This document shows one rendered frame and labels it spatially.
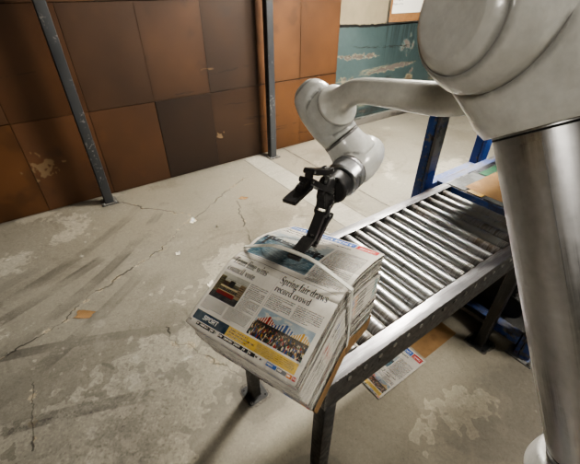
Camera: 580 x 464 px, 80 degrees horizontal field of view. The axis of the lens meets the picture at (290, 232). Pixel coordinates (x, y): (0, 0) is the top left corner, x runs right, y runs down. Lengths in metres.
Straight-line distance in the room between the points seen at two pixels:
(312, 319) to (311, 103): 0.50
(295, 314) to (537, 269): 0.44
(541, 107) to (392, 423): 1.72
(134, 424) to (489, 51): 1.95
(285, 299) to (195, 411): 1.31
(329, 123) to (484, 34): 0.57
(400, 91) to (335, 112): 0.18
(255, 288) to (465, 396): 1.57
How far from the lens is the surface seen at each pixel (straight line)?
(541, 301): 0.44
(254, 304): 0.74
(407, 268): 1.44
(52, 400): 2.27
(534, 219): 0.41
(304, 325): 0.69
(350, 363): 1.09
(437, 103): 0.69
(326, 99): 0.87
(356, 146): 0.89
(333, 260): 0.81
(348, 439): 1.87
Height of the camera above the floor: 1.70
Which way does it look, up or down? 35 degrees down
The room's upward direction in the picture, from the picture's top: straight up
